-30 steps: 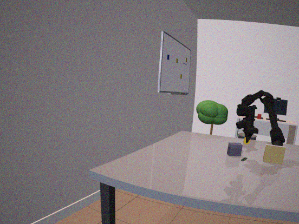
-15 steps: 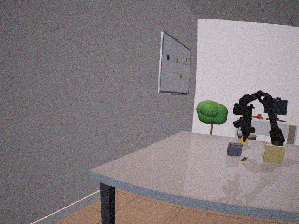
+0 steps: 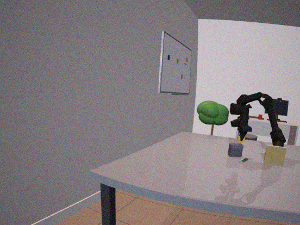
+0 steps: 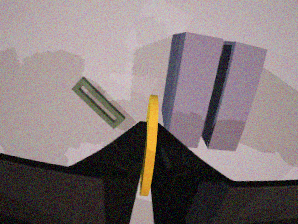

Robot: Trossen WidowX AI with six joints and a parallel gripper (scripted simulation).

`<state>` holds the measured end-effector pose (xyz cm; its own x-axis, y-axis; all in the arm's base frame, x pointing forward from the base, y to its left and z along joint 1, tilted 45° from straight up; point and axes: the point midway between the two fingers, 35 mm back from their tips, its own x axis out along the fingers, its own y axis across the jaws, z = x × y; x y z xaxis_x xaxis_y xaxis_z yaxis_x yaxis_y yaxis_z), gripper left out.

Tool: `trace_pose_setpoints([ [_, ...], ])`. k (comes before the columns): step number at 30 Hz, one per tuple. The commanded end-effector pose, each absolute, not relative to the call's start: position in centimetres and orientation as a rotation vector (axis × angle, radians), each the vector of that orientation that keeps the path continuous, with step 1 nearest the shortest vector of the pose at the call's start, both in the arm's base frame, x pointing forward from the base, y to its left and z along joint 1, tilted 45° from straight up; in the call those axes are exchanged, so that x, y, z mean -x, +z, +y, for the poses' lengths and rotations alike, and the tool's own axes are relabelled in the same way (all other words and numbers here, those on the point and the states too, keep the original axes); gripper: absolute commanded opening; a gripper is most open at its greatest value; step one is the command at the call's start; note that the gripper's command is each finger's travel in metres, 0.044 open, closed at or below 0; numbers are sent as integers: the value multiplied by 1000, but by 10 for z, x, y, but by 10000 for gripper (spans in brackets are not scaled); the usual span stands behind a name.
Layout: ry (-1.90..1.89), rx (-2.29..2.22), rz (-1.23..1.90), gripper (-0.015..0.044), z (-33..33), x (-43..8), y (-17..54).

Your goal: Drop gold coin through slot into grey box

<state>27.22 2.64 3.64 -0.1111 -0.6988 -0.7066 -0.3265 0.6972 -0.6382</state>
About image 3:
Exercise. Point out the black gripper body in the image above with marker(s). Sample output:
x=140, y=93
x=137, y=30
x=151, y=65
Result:
x=244, y=126

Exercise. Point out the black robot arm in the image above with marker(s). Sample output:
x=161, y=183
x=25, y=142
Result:
x=241, y=108

